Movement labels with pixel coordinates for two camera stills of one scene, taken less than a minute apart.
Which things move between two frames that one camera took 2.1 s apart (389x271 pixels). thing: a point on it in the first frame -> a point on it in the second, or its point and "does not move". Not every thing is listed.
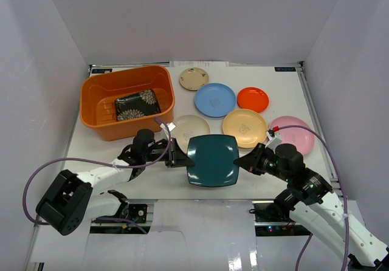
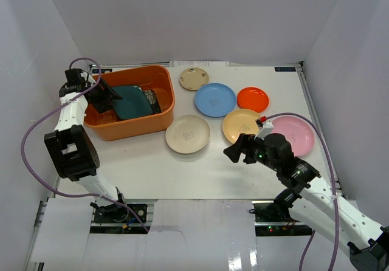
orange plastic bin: (116, 102) does not move
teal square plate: (214, 156) -> (134, 102)
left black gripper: (174, 153) -> (99, 94)
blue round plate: (215, 100) does not move
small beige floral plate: (192, 78) does not move
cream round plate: (186, 126) does not move
